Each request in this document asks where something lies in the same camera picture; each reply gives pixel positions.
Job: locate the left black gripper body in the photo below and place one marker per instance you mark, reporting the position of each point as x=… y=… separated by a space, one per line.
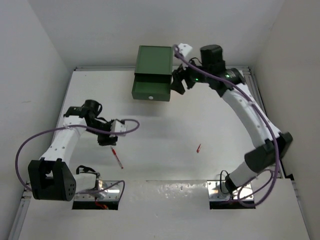
x=104 y=138

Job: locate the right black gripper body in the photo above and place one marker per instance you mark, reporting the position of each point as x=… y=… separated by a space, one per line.
x=192 y=76

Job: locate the red gel pen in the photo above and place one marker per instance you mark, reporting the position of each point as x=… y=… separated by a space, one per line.
x=116 y=157

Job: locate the green top drawer tray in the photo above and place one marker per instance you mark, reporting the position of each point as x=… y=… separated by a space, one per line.
x=152 y=87

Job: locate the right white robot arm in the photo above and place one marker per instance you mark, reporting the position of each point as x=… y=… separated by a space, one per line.
x=270 y=144

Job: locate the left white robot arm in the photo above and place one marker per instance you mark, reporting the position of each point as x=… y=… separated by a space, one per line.
x=50 y=176

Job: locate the green top drawer unit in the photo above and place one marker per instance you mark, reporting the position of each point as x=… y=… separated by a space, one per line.
x=154 y=60

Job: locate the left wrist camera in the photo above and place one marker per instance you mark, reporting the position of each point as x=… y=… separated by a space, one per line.
x=118 y=126

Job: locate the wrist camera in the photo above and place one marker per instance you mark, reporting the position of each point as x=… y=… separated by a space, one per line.
x=184 y=49
x=118 y=126

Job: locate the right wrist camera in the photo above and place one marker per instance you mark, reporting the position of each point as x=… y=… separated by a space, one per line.
x=184 y=49

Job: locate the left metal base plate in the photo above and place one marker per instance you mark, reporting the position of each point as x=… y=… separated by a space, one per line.
x=111 y=192

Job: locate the metal base plate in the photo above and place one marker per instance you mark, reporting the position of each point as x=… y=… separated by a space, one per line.
x=111 y=192
x=215 y=194

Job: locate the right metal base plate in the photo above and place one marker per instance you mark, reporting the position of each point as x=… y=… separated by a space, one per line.
x=215 y=194

